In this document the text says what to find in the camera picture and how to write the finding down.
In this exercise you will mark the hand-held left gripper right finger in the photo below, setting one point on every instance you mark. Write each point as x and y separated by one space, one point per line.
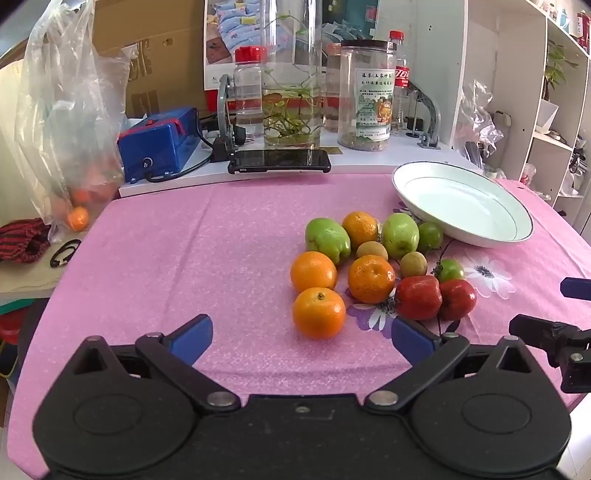
408 337

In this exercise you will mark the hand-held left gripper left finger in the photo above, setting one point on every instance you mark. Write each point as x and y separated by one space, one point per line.
194 334

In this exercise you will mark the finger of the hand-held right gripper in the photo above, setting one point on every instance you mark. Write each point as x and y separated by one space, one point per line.
549 339
576 288

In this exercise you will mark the red tomato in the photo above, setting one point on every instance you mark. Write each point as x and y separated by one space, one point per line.
458 299

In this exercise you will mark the orange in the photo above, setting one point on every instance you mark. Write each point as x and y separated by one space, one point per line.
314 271
371 279
360 228
318 313

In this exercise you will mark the brown kiwi fruit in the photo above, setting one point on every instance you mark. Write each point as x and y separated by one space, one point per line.
371 250
413 264

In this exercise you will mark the green tomato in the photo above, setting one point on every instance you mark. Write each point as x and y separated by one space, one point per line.
430 236
451 271

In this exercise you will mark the green wax apple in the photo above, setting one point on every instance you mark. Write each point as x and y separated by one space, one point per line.
328 239
400 234

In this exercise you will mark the white plate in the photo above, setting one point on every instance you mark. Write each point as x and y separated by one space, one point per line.
461 203

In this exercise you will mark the pink flowered tablecloth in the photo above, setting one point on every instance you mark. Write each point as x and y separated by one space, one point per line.
184 254

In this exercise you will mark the black clip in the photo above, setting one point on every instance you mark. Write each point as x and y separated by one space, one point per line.
62 258

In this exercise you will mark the small tangerine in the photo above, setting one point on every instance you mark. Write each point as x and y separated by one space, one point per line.
82 197
77 218

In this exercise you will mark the white plant pot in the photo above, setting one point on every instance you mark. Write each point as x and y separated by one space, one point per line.
545 115

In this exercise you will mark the red plastic stool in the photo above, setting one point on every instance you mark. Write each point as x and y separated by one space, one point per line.
11 325

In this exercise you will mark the crumpled clear plastic bag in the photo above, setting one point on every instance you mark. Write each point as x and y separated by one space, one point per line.
478 124

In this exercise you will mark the black smartphone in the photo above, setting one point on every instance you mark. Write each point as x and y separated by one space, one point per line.
279 160

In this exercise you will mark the blue device box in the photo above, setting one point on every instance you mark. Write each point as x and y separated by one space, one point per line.
157 143

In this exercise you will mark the red black knitted cloth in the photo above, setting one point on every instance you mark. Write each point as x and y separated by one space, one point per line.
21 240

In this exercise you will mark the grey metal stand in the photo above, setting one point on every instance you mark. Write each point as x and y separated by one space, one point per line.
225 115
431 120

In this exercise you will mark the green potted plant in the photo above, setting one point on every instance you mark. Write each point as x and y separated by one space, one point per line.
556 64

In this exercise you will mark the white shelf unit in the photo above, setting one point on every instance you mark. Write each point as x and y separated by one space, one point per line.
508 55

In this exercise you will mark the labelled clear plastic jar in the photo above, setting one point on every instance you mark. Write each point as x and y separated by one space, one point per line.
367 92

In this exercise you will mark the small red-capped clear bottle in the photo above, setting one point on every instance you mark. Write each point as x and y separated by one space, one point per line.
249 83

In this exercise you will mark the red-labelled soda bottle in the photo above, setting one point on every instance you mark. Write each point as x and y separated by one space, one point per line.
402 78

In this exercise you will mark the translucent plastic bag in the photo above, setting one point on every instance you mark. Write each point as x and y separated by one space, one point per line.
55 115

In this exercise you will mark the tall glass plant vase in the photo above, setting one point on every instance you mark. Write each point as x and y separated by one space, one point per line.
291 92

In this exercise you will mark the cardboard box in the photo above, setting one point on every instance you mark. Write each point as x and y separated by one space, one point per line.
152 55

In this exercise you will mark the wall poster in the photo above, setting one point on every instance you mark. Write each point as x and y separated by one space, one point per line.
231 27

